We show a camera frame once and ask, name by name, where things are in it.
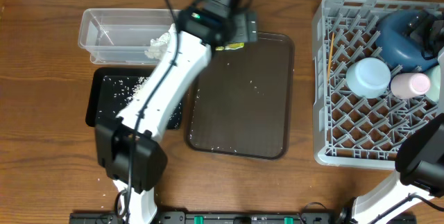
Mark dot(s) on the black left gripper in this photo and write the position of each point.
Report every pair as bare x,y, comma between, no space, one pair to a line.
237,23

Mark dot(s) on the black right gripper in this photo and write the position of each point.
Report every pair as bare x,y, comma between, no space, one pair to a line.
422,27

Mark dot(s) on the dark blue plate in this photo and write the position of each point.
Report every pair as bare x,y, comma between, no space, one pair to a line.
390,41

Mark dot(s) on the green yellow snack wrapper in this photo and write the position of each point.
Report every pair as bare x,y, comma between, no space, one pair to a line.
230,47

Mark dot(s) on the mint green bowl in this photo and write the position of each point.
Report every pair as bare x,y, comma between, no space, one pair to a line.
434,76

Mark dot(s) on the pink cup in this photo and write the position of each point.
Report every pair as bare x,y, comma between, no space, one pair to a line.
409,85

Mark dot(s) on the white tissue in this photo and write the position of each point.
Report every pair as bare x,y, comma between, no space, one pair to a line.
158,47

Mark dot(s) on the light blue bowl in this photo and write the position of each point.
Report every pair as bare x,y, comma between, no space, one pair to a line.
368,78

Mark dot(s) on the wooden chopstick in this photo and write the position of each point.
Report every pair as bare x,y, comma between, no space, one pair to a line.
329,64

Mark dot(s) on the pile of white rice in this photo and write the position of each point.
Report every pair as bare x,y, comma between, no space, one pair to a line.
134,90

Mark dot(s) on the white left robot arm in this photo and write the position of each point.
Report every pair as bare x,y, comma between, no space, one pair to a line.
128,145

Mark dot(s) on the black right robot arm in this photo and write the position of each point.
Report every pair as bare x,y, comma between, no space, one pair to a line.
418,173

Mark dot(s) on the grey dishwasher rack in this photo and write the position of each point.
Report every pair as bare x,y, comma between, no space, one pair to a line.
350,130

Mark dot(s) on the dark brown serving tray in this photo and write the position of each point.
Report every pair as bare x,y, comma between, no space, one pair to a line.
241,102

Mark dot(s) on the clear plastic bin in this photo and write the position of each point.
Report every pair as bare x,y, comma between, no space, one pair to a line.
122,35

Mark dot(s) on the black plastic tray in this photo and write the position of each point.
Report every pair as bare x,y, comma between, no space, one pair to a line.
110,88

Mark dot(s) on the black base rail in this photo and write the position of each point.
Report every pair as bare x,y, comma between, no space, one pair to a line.
183,218

